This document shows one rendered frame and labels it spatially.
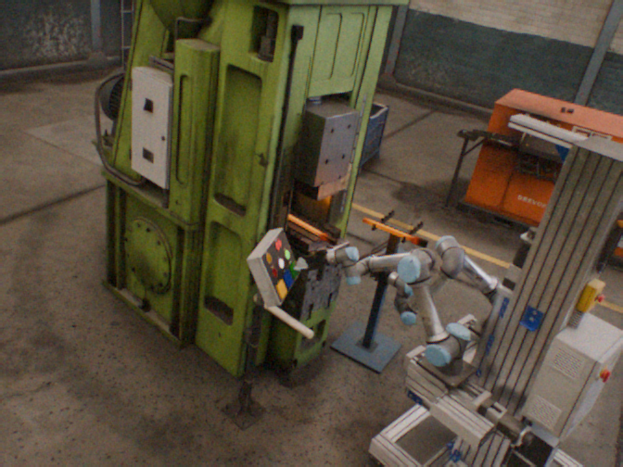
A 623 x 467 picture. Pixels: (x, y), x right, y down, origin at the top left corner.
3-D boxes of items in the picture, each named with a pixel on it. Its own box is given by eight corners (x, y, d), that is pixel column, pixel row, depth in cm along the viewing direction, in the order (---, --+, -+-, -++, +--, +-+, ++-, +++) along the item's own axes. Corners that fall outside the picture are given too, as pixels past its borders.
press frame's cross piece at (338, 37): (353, 91, 336) (370, 3, 314) (306, 99, 307) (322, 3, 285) (297, 69, 359) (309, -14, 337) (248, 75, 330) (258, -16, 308)
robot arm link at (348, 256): (357, 263, 294) (352, 247, 293) (336, 268, 298) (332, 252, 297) (361, 259, 301) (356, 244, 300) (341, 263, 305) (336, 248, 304)
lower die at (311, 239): (328, 244, 361) (330, 232, 357) (307, 253, 347) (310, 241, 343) (280, 216, 383) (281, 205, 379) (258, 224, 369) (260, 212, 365)
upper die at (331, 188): (338, 193, 344) (341, 178, 340) (316, 200, 330) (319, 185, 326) (286, 167, 366) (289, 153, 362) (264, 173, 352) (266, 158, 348)
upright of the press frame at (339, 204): (327, 323, 441) (397, 3, 332) (305, 337, 422) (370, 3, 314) (286, 296, 464) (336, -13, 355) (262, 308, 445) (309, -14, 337)
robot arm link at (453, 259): (476, 265, 297) (413, 330, 314) (468, 254, 307) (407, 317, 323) (459, 255, 293) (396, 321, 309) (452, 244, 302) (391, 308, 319)
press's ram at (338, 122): (355, 173, 350) (369, 108, 331) (313, 187, 322) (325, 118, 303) (303, 149, 371) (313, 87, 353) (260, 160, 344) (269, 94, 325)
